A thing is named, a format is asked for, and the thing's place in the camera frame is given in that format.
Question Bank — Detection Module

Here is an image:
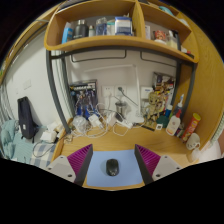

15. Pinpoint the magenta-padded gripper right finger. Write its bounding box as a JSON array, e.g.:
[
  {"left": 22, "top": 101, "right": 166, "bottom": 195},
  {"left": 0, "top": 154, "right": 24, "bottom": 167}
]
[{"left": 134, "top": 143, "right": 184, "bottom": 185}]

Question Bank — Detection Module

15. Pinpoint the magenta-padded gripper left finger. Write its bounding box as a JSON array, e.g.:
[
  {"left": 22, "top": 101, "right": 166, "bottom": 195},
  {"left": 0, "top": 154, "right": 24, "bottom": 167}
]
[{"left": 46, "top": 143, "right": 94, "bottom": 187}]

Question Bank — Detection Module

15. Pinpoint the black computer mouse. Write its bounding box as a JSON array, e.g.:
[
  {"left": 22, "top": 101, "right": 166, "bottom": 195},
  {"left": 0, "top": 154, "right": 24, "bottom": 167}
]
[{"left": 105, "top": 158, "right": 120, "bottom": 177}]

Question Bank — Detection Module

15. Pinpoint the light blue mouse pad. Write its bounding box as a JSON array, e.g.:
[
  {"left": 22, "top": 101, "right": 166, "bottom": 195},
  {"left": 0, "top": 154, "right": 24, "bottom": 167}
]
[{"left": 85, "top": 148, "right": 145, "bottom": 188}]

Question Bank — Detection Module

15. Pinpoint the translucent plastic cup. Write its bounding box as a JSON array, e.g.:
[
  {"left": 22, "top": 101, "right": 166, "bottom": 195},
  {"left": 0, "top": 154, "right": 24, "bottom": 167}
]
[{"left": 188, "top": 148, "right": 203, "bottom": 164}]

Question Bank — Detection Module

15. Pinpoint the white mug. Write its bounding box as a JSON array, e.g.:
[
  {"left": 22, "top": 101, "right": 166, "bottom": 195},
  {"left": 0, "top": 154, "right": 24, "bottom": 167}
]
[{"left": 185, "top": 132, "right": 202, "bottom": 151}]

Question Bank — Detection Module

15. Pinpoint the white bottle with red cap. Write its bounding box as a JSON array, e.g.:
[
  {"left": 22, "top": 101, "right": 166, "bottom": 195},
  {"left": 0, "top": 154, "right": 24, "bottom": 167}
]
[{"left": 165, "top": 108, "right": 183, "bottom": 137}]

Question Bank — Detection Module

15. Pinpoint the red and yellow chips can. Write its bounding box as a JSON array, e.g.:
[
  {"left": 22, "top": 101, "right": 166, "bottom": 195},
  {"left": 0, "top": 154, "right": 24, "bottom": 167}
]
[{"left": 181, "top": 112, "right": 202, "bottom": 143}]

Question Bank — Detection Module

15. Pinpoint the clear plastic container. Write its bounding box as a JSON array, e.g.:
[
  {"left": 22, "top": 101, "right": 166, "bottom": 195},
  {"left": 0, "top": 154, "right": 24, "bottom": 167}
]
[{"left": 72, "top": 115, "right": 88, "bottom": 133}]

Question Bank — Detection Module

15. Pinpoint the teal cloth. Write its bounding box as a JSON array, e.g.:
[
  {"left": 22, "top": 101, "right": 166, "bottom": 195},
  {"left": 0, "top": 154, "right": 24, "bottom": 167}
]
[{"left": 0, "top": 119, "right": 34, "bottom": 164}]

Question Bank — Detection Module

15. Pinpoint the white power adapter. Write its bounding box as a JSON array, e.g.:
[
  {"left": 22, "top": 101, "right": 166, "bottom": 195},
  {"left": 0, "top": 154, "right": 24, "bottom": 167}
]
[{"left": 88, "top": 114, "right": 103, "bottom": 128}]

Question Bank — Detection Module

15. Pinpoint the black backpack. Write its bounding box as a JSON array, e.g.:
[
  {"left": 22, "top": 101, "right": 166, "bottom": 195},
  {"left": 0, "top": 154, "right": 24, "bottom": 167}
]
[{"left": 17, "top": 96, "right": 39, "bottom": 141}]

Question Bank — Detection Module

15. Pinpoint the white bottle with blue nozzle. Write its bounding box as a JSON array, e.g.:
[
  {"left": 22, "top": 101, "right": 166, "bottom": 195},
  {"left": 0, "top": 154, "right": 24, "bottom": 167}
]
[{"left": 175, "top": 94, "right": 185, "bottom": 116}]

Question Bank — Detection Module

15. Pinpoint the blue robot model kit box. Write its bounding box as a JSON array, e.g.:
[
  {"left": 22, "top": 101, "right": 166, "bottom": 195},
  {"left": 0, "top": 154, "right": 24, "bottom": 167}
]
[{"left": 68, "top": 79, "right": 99, "bottom": 119}]

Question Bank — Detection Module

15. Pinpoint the metal cup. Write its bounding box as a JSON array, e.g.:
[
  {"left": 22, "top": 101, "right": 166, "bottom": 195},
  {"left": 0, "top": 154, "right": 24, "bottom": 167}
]
[{"left": 114, "top": 101, "right": 128, "bottom": 116}]

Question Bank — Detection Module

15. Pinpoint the colourful toy box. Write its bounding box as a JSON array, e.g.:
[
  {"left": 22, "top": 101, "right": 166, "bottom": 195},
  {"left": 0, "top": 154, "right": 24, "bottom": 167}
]
[{"left": 152, "top": 72, "right": 176, "bottom": 113}]

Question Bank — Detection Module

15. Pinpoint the white desk lamp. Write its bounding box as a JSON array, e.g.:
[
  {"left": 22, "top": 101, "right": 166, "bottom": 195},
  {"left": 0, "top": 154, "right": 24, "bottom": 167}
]
[{"left": 89, "top": 63, "right": 146, "bottom": 125}]

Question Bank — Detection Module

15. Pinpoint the wooden shelf unit with items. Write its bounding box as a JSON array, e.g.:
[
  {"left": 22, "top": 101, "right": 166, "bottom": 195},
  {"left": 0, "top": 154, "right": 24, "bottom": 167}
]
[{"left": 43, "top": 0, "right": 200, "bottom": 134}]

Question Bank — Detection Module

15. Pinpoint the white cable tangle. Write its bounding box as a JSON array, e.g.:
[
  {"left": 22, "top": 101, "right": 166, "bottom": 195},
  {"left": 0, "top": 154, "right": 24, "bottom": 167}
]
[{"left": 64, "top": 103, "right": 144, "bottom": 141}]

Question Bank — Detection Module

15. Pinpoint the white wall panel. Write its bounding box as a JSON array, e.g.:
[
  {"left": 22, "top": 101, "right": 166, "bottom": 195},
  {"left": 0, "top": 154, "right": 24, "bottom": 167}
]
[{"left": 139, "top": 86, "right": 154, "bottom": 100}]

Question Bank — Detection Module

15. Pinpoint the white wall socket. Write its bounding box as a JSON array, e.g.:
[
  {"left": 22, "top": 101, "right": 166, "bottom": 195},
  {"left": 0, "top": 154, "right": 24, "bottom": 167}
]
[
  {"left": 101, "top": 85, "right": 115, "bottom": 98},
  {"left": 114, "top": 85, "right": 128, "bottom": 98}
]

